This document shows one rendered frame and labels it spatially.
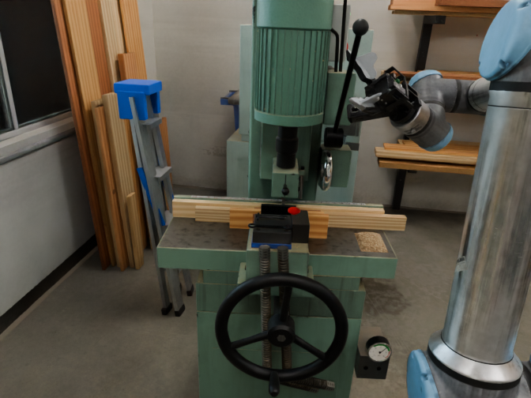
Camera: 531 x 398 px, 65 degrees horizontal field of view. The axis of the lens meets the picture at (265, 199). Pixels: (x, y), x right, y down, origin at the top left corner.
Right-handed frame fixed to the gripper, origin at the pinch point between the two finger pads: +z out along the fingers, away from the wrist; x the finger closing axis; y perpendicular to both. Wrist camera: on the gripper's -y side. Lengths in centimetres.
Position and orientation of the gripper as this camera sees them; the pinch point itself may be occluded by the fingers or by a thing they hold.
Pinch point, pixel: (344, 74)
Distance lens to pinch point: 101.1
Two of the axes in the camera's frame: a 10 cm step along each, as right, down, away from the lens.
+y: 6.5, -3.4, -6.8
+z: -7.6, -3.5, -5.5
